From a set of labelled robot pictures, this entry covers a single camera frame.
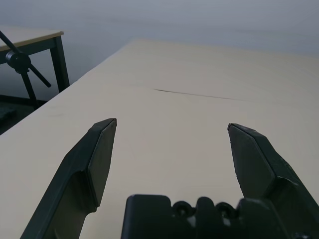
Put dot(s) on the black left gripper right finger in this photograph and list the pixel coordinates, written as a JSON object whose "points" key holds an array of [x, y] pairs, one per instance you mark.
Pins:
{"points": [[261, 161]]}

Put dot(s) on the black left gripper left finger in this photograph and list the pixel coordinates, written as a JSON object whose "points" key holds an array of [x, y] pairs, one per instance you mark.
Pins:
{"points": [[74, 174]]}

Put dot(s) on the black tripod stand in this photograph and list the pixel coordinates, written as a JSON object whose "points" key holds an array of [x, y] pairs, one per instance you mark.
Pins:
{"points": [[17, 61]]}

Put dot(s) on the wooden side table black legs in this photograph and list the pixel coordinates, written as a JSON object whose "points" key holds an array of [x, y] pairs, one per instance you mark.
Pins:
{"points": [[30, 37]]}

